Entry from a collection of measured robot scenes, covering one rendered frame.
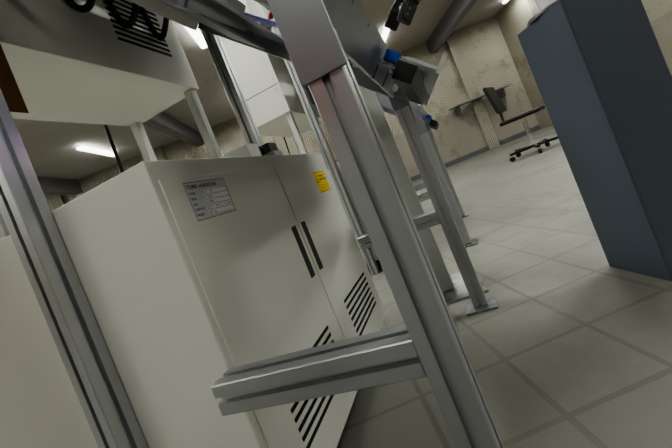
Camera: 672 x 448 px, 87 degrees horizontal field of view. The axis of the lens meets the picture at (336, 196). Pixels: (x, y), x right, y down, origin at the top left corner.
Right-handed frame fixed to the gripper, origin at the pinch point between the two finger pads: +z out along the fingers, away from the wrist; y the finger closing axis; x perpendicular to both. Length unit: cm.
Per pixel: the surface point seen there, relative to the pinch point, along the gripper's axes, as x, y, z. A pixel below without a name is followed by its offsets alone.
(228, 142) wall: 93, 870, 214
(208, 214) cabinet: 25, -32, 44
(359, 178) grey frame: 11, -53, 28
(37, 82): 74, 14, 43
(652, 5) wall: -625, 597, -386
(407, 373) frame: 0, -59, 44
